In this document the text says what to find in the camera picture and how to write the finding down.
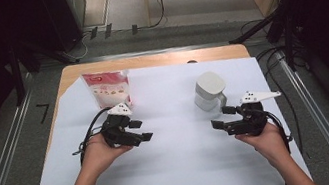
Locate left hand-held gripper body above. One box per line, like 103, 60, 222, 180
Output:
96, 100, 145, 153

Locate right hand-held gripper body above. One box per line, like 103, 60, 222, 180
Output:
220, 85, 288, 142

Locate clear jar with white lid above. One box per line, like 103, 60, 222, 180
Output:
189, 68, 231, 116

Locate red and white pouch bag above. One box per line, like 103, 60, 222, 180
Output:
80, 66, 135, 115

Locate person's left hand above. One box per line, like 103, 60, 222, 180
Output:
77, 128, 138, 182

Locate person's right hand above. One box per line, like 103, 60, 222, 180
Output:
233, 119, 292, 176

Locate white paper sheet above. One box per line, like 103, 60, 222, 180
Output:
10, 40, 314, 185

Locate wooden table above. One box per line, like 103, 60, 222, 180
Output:
8, 28, 314, 185

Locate black metal stand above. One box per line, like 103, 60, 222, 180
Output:
5, 33, 86, 107
224, 0, 306, 81

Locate black cabinet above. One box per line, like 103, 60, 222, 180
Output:
39, 0, 94, 56

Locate left hand-held gripper cable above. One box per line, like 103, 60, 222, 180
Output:
66, 105, 121, 166

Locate hand-held gripper cable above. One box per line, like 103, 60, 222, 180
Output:
264, 106, 296, 158
66, 105, 121, 166

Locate right hand-held gripper cable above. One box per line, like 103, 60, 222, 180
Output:
264, 106, 296, 158

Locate black floor cable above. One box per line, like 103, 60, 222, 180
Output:
238, 15, 307, 162

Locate white floor cable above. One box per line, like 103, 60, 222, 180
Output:
66, 33, 95, 62

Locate black floor bracket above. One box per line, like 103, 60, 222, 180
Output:
88, 26, 101, 41
101, 22, 116, 40
130, 23, 140, 36

